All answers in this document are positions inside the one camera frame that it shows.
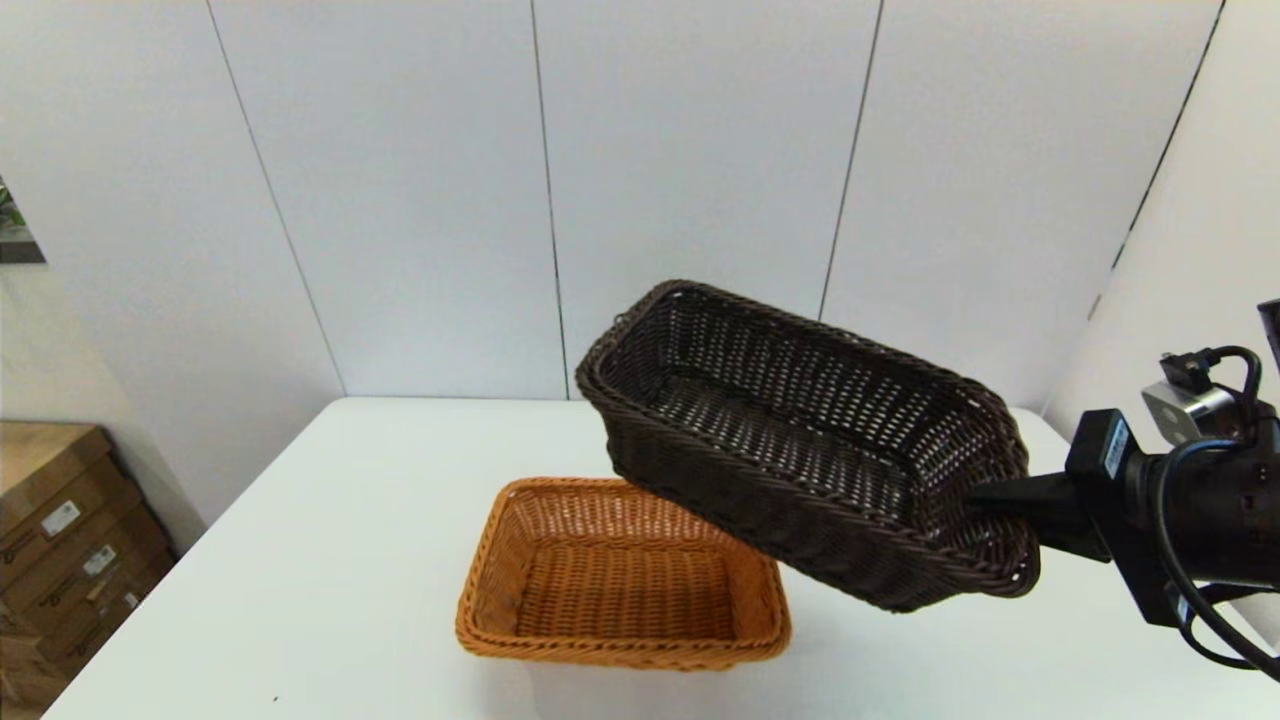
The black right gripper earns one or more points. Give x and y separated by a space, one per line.
1115 500

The dark brown wicker basket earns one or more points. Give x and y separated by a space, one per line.
800 520

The orange wicker basket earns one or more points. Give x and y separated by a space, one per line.
600 590

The brown cardboard box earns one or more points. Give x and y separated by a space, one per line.
25 680
80 585
110 625
45 470

